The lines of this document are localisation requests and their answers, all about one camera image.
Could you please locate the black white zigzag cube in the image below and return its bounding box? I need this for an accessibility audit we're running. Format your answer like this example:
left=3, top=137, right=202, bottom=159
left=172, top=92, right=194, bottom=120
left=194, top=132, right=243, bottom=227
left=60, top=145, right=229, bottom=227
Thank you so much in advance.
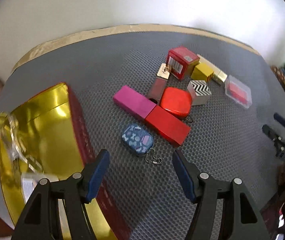
left=187, top=80, right=211, bottom=106

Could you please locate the gold tag keychain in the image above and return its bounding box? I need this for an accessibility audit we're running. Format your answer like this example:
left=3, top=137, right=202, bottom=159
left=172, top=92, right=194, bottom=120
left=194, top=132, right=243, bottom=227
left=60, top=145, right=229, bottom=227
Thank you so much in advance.
left=157, top=63, right=171, bottom=80

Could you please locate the red rectangular box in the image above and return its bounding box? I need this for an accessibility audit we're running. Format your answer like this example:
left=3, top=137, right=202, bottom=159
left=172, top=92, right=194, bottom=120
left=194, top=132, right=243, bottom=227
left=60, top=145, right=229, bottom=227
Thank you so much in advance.
left=145, top=105, right=191, bottom=147

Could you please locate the pink rectangular box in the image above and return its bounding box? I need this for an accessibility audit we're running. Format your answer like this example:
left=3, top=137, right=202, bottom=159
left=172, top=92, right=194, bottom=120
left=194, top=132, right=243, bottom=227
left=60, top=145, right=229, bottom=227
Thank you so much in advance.
left=113, top=86, right=156, bottom=120

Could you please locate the blue patterned keychain case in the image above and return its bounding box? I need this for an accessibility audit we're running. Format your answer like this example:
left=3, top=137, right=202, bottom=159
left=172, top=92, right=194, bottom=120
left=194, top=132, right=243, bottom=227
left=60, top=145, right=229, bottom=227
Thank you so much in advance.
left=121, top=123, right=163, bottom=165

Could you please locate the gold rectangular box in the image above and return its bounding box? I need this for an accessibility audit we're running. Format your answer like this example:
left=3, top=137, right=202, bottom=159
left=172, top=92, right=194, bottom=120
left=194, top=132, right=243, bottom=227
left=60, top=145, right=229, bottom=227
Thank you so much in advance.
left=197, top=54, right=228, bottom=85

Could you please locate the yellow red striped box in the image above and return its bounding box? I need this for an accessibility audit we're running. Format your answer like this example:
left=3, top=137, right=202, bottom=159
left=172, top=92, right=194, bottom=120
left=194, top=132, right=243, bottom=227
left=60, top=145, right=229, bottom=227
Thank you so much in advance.
left=191, top=63, right=214, bottom=82

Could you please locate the red barcode cube box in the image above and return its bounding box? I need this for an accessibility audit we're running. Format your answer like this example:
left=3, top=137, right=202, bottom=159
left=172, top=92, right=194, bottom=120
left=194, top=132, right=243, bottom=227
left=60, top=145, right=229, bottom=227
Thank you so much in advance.
left=166, top=46, right=200, bottom=80

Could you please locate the grey honeycomb table mat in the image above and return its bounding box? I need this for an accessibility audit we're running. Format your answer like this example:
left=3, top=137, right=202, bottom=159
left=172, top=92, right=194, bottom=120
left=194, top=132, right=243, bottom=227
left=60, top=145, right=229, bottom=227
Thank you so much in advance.
left=0, top=31, right=285, bottom=239

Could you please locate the beige table edge cloth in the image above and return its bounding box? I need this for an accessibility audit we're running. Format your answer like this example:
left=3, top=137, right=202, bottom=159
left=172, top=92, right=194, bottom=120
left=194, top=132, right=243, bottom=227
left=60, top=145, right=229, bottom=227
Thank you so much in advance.
left=11, top=23, right=260, bottom=73

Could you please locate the red gold tin box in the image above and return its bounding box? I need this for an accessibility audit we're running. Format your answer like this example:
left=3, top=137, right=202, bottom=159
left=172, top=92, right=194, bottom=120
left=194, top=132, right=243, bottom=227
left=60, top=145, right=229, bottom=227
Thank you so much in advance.
left=0, top=81, right=133, bottom=240

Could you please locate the clear case red insert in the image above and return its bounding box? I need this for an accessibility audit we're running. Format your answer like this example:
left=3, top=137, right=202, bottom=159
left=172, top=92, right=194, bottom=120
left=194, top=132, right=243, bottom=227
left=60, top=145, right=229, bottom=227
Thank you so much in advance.
left=225, top=75, right=252, bottom=109

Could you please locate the red rounded case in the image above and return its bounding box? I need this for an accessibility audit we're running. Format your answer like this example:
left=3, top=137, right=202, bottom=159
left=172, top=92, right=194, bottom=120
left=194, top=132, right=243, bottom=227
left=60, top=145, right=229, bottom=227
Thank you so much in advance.
left=160, top=87, right=192, bottom=120

